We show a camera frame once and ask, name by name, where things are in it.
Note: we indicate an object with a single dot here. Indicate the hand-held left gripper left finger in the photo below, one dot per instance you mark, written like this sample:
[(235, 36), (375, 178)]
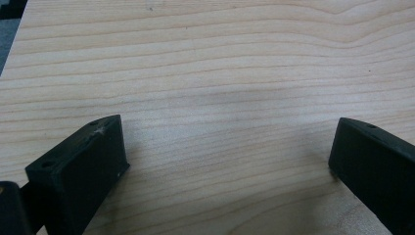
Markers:
[(78, 176)]

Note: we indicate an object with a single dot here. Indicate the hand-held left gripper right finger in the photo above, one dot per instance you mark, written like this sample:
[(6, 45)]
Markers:
[(375, 163)]

